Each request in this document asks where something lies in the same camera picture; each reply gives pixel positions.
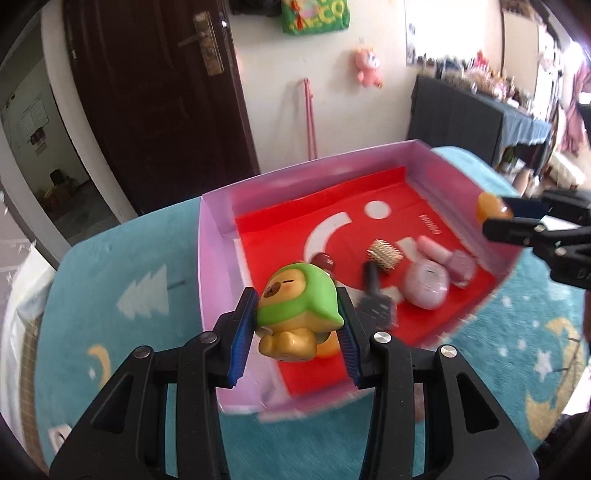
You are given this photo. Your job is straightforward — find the pink hanging garment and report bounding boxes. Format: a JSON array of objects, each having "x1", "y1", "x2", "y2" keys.
[{"x1": 562, "y1": 59, "x2": 591, "y2": 154}]

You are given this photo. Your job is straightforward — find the table with blue cloth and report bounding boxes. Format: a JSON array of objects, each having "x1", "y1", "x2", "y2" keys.
[{"x1": 409, "y1": 74, "x2": 555, "y2": 168}]

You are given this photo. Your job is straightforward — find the brass door handle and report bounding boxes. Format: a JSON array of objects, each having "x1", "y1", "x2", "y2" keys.
[{"x1": 178, "y1": 11, "x2": 226, "y2": 77}]

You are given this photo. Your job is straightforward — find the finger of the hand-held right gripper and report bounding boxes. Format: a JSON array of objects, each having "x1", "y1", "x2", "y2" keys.
[
  {"x1": 501, "y1": 187, "x2": 591, "y2": 220},
  {"x1": 481, "y1": 216, "x2": 571, "y2": 260}
]

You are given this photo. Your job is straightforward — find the pink plush toy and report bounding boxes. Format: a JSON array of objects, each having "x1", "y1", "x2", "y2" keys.
[{"x1": 353, "y1": 45, "x2": 383, "y2": 89}]

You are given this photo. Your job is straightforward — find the orange jelly cup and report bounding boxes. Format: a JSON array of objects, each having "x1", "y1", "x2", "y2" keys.
[{"x1": 476, "y1": 191, "x2": 514, "y2": 221}]

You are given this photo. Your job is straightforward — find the red paper box lining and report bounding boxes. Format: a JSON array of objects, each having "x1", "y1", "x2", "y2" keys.
[{"x1": 233, "y1": 166, "x2": 509, "y2": 398}]

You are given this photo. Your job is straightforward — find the dark wooden door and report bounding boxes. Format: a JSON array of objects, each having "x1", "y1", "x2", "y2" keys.
[{"x1": 62, "y1": 0, "x2": 260, "y2": 216}]

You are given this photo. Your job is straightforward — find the teal moon star blanket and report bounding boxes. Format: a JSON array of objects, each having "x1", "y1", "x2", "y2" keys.
[{"x1": 34, "y1": 147, "x2": 591, "y2": 468}]

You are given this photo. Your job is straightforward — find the purple cardboard box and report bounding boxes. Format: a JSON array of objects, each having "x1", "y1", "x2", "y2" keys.
[{"x1": 198, "y1": 138, "x2": 528, "y2": 414}]

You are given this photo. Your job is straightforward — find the pink nail polish bottle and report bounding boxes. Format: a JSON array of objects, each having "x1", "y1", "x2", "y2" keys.
[{"x1": 417, "y1": 235, "x2": 478, "y2": 284}]

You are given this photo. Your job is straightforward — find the white pink round device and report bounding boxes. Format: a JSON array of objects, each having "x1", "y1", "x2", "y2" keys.
[{"x1": 403, "y1": 259, "x2": 451, "y2": 310}]

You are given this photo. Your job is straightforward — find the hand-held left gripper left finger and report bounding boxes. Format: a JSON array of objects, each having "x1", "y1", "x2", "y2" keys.
[{"x1": 48, "y1": 287, "x2": 259, "y2": 480}]

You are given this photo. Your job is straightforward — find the gold studded cylinder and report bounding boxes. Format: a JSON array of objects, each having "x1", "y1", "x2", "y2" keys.
[{"x1": 367, "y1": 239, "x2": 403, "y2": 274}]

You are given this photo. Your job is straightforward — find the pink stick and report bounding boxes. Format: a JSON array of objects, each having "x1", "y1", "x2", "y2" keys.
[{"x1": 302, "y1": 78, "x2": 320, "y2": 158}]

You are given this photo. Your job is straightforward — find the glitter nail polish bottle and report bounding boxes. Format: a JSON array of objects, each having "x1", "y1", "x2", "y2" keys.
[{"x1": 311, "y1": 251, "x2": 337, "y2": 278}]

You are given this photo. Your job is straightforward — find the green-hooded bear toy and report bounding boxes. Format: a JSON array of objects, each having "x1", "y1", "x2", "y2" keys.
[{"x1": 253, "y1": 261, "x2": 345, "y2": 363}]

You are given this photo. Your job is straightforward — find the black nail polish bottle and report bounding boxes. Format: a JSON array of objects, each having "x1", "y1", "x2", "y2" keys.
[{"x1": 353, "y1": 261, "x2": 399, "y2": 334}]

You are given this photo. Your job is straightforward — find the green tote bag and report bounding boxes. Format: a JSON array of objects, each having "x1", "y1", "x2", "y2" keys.
[{"x1": 281, "y1": 0, "x2": 351, "y2": 34}]

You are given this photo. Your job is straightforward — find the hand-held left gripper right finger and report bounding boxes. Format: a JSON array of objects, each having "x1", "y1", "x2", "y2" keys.
[{"x1": 336, "y1": 286, "x2": 539, "y2": 480}]

